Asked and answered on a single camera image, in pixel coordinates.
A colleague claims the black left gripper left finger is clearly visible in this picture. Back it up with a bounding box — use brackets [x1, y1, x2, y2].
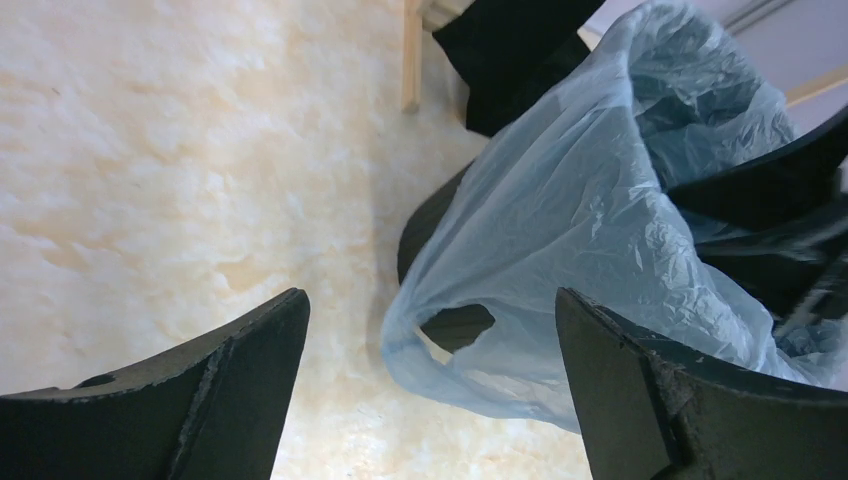
[1, 288, 310, 479]

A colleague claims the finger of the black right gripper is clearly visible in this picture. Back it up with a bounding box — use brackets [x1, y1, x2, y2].
[696, 198, 847, 325]
[668, 122, 847, 231]

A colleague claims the light blue plastic trash bag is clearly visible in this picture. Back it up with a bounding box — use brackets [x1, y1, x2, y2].
[381, 1, 838, 432]

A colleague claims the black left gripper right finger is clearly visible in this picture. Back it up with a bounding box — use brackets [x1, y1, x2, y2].
[555, 288, 847, 479]

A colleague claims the black printed t-shirt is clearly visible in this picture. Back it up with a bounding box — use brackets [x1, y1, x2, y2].
[434, 0, 603, 137]

